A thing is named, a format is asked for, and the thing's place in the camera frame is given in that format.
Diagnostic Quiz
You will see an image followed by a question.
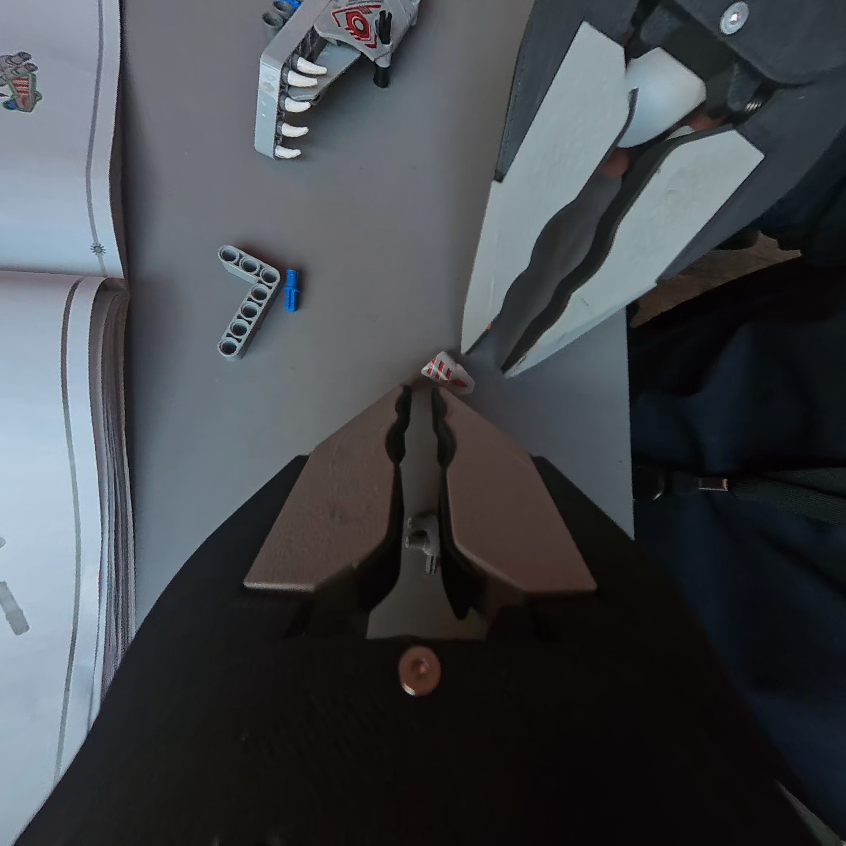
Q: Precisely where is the grey angled lego beam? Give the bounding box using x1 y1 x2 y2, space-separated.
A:
217 245 283 361

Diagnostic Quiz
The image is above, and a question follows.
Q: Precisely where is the open lego instruction booklet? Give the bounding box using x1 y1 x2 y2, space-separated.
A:
0 0 136 846

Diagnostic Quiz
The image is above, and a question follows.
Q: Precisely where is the white red-striped lego piece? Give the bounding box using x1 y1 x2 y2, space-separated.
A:
422 352 477 395

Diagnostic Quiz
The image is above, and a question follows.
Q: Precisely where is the grey toothed lego assembly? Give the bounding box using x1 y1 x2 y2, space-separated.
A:
254 0 424 161

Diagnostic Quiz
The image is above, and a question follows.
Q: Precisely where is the small grey lego connector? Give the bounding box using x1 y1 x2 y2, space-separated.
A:
404 514 440 577

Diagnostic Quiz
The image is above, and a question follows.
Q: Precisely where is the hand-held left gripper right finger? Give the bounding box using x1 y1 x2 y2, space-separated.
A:
431 385 599 622

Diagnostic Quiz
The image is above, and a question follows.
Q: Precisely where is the person's dark clothing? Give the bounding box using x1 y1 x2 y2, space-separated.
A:
628 86 846 846

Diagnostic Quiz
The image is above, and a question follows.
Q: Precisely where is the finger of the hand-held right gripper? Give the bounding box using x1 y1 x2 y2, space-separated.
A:
501 127 765 379
460 0 707 363

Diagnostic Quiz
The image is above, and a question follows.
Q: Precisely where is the black strap with metal buckle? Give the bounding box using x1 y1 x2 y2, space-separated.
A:
633 471 846 524

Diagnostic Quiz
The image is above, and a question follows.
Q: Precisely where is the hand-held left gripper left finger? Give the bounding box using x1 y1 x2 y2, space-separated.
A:
243 385 414 612

